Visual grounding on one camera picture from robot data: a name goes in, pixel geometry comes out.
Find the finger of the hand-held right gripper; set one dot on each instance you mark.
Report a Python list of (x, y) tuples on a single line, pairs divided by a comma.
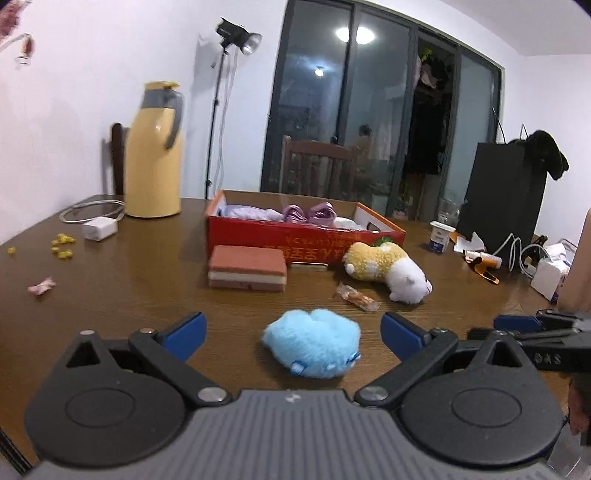
[(517, 323), (478, 333)]

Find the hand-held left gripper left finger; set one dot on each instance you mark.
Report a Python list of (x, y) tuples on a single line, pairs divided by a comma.
[(187, 334)]

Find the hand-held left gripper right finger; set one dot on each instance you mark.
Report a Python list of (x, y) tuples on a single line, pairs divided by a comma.
[(400, 336)]

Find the blue plush toy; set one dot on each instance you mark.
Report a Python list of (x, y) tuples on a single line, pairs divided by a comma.
[(314, 344)]

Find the red cardboard box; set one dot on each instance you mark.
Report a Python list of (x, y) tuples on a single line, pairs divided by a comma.
[(277, 237)]

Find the person's right forearm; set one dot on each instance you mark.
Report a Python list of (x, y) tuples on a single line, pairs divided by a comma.
[(577, 272)]

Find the person's right hand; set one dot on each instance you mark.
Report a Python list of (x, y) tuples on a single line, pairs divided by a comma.
[(579, 406)]

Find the white power adapter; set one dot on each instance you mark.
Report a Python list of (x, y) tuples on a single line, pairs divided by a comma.
[(548, 279)]

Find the orange black clip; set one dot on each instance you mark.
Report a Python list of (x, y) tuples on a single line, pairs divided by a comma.
[(488, 276)]

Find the orange candy wrapper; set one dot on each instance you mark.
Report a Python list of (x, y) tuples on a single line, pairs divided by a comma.
[(358, 297)]

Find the white orange tube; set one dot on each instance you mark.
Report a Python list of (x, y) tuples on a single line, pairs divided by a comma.
[(487, 261)]

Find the yellow white hamster plush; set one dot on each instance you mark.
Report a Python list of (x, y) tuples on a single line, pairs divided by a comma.
[(388, 267)]

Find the layered red white sponge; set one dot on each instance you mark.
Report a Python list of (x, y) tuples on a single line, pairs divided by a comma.
[(247, 267)]

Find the crumpled white paper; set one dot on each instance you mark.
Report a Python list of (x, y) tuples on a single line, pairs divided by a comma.
[(471, 242)]

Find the white yogurt cup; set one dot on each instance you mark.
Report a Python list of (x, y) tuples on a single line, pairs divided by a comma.
[(441, 237)]

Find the clear drinking glass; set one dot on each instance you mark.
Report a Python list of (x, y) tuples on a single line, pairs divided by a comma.
[(449, 212)]

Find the black paper bag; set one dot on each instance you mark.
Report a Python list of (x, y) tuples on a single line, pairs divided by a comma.
[(503, 198)]

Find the white charger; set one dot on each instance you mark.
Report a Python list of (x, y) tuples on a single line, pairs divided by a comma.
[(100, 230)]

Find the purple satin scrunchie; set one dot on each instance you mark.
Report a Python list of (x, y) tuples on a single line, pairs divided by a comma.
[(322, 214), (296, 214)]

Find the scattered yellow candy pieces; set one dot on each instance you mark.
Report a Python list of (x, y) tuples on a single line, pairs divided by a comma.
[(62, 247)]

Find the pink candy wrapper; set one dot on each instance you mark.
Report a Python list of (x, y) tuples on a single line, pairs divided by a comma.
[(41, 287)]

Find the black garment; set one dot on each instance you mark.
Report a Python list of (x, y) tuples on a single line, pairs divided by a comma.
[(545, 152)]

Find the yellow thermos jug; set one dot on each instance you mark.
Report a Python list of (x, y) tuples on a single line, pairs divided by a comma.
[(152, 161)]

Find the dark wooden slatted chair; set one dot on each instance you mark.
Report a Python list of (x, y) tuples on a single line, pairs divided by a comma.
[(318, 168)]

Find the sliding glass door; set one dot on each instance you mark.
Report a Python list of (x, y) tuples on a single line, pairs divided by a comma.
[(378, 115)]

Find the hanging clothes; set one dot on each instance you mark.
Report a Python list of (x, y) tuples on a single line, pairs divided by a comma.
[(429, 69)]

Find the black studio light on stand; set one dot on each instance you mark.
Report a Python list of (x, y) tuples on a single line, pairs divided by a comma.
[(240, 39)]

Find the pink dried flowers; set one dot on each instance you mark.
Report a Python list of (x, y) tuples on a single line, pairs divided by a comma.
[(14, 23)]

